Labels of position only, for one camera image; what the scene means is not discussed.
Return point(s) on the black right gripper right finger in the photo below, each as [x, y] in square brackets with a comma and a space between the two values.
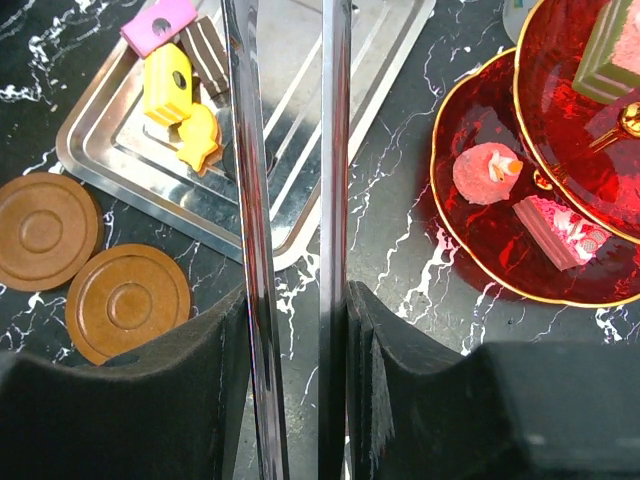
[508, 410]

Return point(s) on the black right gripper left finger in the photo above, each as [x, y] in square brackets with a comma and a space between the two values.
[169, 409]

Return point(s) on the red white strawberry cake slice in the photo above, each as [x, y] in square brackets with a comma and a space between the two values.
[566, 238]

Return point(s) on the salmon pink cake piece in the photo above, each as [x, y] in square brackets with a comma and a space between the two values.
[486, 173]

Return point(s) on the red three-tier cake stand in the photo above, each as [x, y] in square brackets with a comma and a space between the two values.
[574, 152]

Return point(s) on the green striped macaron cake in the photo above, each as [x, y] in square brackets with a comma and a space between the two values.
[609, 68]

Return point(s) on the silver metal serving tongs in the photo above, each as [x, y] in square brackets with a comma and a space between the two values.
[240, 20]

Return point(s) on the brown wooden coaster right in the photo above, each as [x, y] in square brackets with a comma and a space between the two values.
[123, 298]

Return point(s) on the brown wooden coaster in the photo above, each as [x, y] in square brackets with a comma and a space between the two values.
[123, 298]
[50, 227]

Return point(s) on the brown wooden coaster left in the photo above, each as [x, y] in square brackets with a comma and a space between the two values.
[50, 227]

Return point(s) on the dark chocolate cookie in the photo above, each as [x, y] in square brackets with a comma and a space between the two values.
[229, 165]

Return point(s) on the orange fish shaped pastry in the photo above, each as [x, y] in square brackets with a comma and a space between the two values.
[199, 135]

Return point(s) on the silver metal tray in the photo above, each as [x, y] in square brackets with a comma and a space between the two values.
[109, 142]

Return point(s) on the yellow orange cake piece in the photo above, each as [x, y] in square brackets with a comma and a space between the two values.
[168, 90]

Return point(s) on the brown chocolate layered cake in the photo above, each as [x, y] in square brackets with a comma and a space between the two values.
[203, 46]

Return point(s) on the pink square cake block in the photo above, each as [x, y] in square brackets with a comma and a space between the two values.
[155, 26]

